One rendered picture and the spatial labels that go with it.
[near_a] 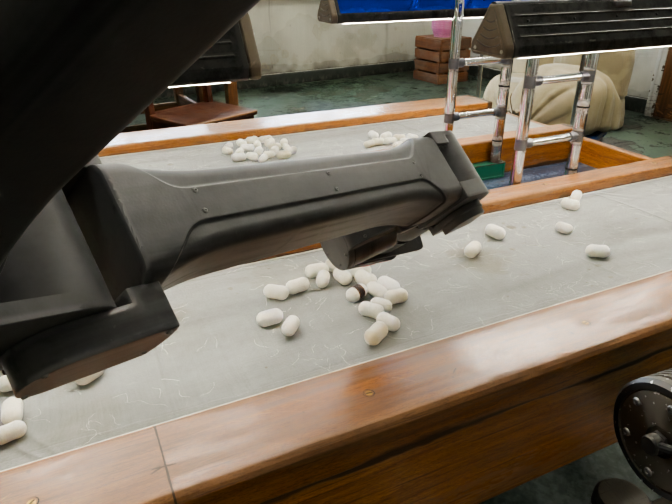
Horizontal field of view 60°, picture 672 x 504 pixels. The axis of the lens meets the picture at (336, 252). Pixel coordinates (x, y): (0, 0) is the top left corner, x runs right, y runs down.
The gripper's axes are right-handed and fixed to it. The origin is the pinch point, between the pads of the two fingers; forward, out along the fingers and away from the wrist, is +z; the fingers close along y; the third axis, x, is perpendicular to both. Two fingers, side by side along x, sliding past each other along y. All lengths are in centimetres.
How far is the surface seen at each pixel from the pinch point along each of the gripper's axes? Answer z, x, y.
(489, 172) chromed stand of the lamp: 45, -19, -62
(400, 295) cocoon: 1.8, 7.3, -6.0
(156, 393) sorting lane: -0.6, 11.2, 27.4
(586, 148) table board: 43, -21, -94
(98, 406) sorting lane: -0.2, 10.9, 33.3
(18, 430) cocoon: -2.5, 11.1, 40.7
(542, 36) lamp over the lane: -11.2, -22.2, -32.3
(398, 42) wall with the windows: 455, -298, -335
